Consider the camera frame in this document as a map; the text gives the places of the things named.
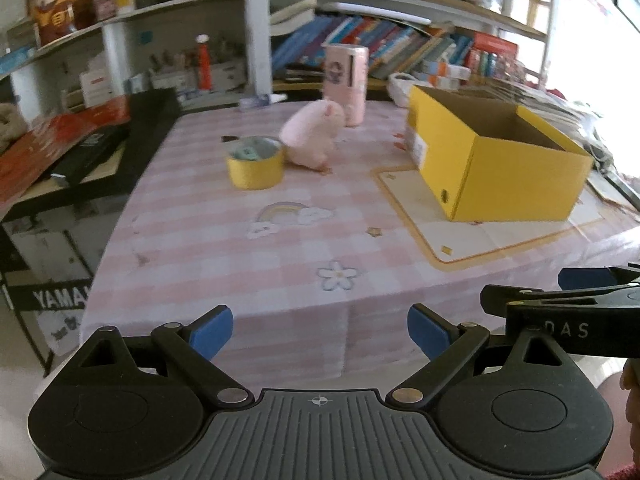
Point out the pink cylinder container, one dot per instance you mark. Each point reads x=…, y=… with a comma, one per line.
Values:
x=345, y=85

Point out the long black case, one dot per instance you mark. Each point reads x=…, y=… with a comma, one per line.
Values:
x=87, y=155

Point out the fortune god figure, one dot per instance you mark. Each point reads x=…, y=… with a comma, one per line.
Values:
x=57, y=7

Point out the red flat box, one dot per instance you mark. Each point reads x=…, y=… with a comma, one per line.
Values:
x=495, y=42

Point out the black piano stand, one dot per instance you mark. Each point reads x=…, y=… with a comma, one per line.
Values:
x=55, y=300

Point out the beige cloth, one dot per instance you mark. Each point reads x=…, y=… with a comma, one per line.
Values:
x=6, y=127

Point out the stack of papers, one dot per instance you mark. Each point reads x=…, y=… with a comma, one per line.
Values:
x=560, y=115

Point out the yellow tape roll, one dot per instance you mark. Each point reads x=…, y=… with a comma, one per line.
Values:
x=255, y=172

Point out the white box red label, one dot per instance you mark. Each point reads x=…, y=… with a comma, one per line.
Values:
x=97, y=85

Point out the large pink plush toy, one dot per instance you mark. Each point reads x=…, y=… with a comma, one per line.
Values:
x=310, y=135

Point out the person's right hand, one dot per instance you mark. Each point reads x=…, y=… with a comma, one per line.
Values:
x=635, y=410

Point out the stack of lying books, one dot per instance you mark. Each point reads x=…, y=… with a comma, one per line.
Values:
x=292, y=15

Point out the red bottle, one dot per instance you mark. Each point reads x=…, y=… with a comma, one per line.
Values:
x=202, y=65

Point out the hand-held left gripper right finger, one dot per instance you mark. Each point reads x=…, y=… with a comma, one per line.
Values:
x=427, y=332

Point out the row of slanted books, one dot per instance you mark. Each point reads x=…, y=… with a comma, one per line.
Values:
x=380, y=45

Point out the clear spray bottle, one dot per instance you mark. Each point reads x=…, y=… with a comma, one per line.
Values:
x=255, y=102

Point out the yellow cardboard box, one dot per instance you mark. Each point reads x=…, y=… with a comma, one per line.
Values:
x=520, y=185

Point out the small orange blue boxes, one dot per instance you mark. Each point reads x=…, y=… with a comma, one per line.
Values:
x=447, y=72

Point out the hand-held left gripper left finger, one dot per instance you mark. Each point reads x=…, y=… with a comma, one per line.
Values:
x=212, y=332

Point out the pencil holder box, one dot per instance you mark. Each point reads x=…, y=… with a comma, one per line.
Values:
x=220, y=76

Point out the pink checked tablecloth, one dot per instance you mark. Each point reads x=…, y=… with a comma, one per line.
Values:
x=210, y=260

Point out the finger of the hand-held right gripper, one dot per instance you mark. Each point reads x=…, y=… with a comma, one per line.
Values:
x=585, y=278
x=575, y=296

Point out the white bookshelf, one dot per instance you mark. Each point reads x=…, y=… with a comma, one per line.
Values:
x=259, y=35

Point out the white bowl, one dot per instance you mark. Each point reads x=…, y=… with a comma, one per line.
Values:
x=400, y=90

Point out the black electric piano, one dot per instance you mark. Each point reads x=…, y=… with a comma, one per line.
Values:
x=155, y=120

